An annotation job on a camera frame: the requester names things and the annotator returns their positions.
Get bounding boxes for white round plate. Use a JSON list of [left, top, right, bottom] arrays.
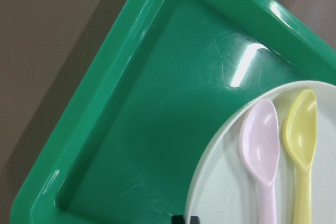
[[184, 81, 335, 223]]

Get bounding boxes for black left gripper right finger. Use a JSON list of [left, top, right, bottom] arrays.
[[190, 217, 200, 224]]

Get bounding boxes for pink plastic spoon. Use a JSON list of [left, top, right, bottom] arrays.
[[239, 99, 280, 223]]

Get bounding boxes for yellow plastic spoon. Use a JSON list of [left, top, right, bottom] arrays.
[[282, 89, 317, 223]]

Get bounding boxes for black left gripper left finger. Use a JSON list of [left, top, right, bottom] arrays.
[[171, 216, 185, 224]]

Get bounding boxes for green plastic tray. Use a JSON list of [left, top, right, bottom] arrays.
[[10, 0, 335, 223]]

